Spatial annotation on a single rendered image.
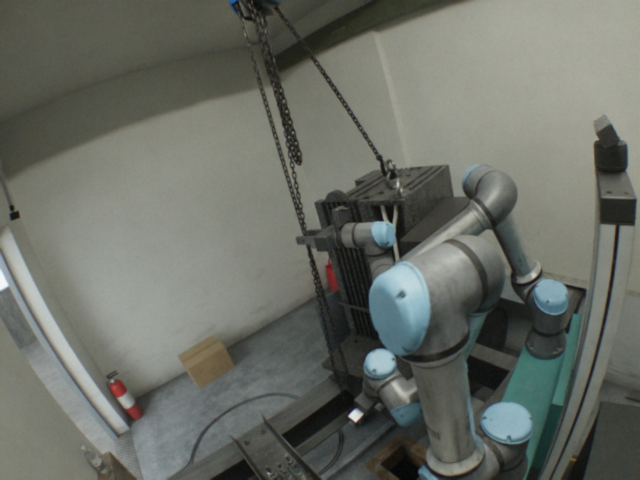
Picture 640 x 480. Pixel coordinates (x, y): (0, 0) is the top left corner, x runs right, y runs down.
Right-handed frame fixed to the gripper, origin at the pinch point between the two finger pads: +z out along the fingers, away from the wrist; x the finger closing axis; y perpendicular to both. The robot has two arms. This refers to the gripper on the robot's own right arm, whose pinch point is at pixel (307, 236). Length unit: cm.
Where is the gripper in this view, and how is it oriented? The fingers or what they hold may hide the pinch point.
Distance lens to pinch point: 115.3
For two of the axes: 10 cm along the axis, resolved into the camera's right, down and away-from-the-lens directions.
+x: 5.7, -4.0, 7.1
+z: -7.8, 0.2, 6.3
